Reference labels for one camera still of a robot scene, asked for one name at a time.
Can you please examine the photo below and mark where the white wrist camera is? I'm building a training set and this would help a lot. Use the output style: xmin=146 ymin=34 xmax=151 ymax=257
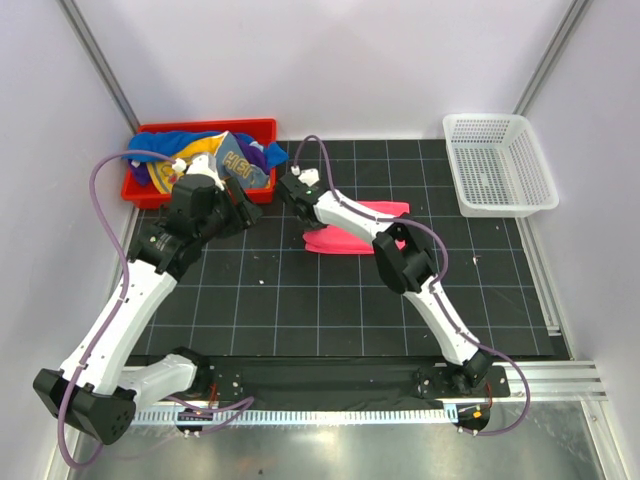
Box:
xmin=291 ymin=166 xmax=320 ymax=187
xmin=172 ymin=153 xmax=226 ymax=190

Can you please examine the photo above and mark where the blue towel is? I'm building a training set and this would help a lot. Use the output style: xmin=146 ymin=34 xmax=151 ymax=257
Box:
xmin=128 ymin=130 xmax=288 ymax=172

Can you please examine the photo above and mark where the aluminium corner post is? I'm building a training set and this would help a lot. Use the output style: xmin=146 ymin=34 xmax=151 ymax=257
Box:
xmin=56 ymin=0 xmax=140 ymax=133
xmin=513 ymin=0 xmax=593 ymax=116

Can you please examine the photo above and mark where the pink microfiber towel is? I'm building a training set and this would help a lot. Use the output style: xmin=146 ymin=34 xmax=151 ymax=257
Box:
xmin=302 ymin=201 xmax=410 ymax=255

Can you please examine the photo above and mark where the white perforated plastic basket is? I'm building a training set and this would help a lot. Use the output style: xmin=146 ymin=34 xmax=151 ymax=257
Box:
xmin=442 ymin=113 xmax=559 ymax=218

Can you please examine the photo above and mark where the grey lettered towel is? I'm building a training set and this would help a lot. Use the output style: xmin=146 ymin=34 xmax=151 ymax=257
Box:
xmin=213 ymin=132 xmax=270 ymax=190

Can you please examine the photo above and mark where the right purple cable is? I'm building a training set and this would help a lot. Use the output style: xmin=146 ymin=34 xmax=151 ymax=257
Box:
xmin=292 ymin=133 xmax=532 ymax=438

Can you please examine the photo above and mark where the yellow tiger print towel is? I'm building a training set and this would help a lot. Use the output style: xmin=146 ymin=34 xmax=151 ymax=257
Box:
xmin=147 ymin=135 xmax=219 ymax=194

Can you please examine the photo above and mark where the left aluminium corner post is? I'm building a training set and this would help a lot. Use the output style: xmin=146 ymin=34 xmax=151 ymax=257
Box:
xmin=56 ymin=0 xmax=140 ymax=133

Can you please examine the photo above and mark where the white slotted cable duct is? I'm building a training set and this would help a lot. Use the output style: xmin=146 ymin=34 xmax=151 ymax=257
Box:
xmin=131 ymin=404 xmax=458 ymax=427

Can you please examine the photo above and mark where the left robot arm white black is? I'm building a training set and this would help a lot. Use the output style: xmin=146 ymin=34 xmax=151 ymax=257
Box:
xmin=33 ymin=174 xmax=261 ymax=445

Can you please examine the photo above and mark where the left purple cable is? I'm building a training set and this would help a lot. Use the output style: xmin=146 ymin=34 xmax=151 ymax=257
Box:
xmin=57 ymin=153 xmax=256 ymax=470

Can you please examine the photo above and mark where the aluminium front rail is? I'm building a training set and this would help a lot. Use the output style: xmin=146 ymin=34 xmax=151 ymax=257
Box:
xmin=59 ymin=360 xmax=609 ymax=407

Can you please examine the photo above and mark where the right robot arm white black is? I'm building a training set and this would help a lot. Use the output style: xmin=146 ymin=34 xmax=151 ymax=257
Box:
xmin=276 ymin=169 xmax=492 ymax=396

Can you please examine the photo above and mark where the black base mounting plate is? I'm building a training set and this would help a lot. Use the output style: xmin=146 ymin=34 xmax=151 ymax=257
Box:
xmin=196 ymin=356 xmax=510 ymax=404

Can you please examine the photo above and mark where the red plastic bin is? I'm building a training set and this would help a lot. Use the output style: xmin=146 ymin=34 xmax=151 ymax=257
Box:
xmin=121 ymin=118 xmax=277 ymax=210

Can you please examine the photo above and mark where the purple towel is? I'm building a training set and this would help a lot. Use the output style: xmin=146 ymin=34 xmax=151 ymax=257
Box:
xmin=127 ymin=133 xmax=264 ymax=186

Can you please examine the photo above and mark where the purple cable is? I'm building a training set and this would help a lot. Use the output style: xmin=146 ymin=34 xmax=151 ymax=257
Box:
xmin=292 ymin=133 xmax=532 ymax=438
xmin=57 ymin=153 xmax=256 ymax=470

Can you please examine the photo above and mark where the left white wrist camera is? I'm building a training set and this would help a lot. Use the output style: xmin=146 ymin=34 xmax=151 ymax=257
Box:
xmin=172 ymin=153 xmax=226 ymax=190

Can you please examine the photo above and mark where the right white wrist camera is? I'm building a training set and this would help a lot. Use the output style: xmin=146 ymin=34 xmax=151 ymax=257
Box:
xmin=291 ymin=166 xmax=320 ymax=187

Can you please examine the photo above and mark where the right aluminium corner post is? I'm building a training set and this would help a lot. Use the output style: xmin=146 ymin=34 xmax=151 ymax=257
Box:
xmin=513 ymin=0 xmax=593 ymax=116

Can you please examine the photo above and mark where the black grid cutting mat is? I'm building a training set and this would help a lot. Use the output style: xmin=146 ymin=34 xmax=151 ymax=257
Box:
xmin=133 ymin=140 xmax=568 ymax=360

